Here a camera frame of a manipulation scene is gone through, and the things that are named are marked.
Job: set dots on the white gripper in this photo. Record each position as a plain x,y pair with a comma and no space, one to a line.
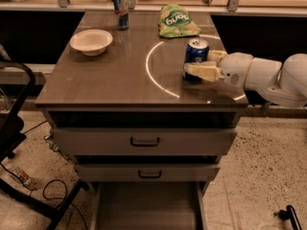
236,69

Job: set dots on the blue pepsi can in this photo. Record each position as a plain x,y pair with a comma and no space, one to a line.
196,52

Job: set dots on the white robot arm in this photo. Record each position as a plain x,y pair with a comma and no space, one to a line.
283,83

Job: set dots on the red bull can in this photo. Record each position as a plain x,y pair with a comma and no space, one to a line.
122,13

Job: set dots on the green chip bag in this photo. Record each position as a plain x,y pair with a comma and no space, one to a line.
174,21

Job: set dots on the white bowl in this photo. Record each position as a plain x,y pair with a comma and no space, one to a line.
91,42

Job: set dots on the black object on floor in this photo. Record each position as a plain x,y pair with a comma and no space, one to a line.
290,215

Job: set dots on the black chair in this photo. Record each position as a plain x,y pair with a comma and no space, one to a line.
11,137

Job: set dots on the top drawer black handle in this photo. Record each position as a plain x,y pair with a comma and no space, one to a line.
145,143

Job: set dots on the drawer black handle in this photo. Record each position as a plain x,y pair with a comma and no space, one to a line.
149,175
145,143

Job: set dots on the middle drawer black handle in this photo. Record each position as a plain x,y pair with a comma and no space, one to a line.
149,175

